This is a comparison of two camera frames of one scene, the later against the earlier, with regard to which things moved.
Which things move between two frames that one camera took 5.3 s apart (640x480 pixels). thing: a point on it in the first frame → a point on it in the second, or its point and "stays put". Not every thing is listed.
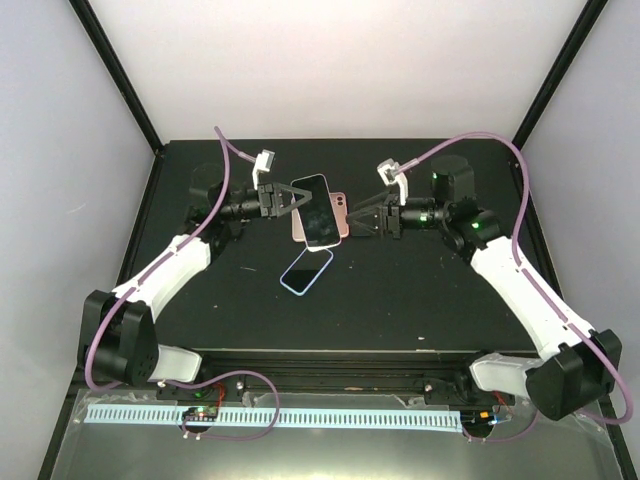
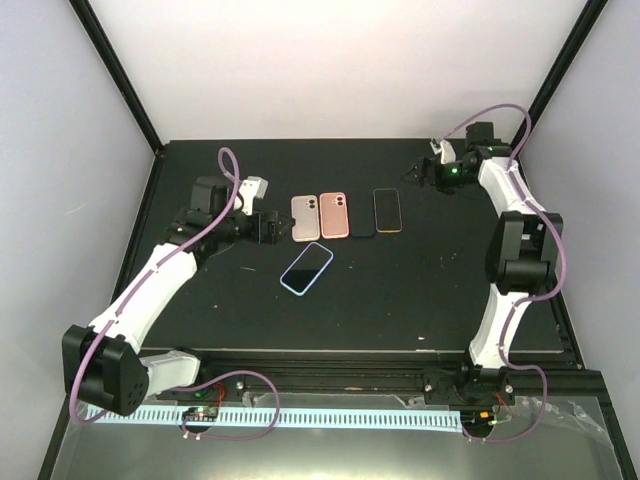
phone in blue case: (305, 270) stays put
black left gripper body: (266, 209) → (261, 236)
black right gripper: (391, 214) → (423, 165)
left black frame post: (95, 31) stays put
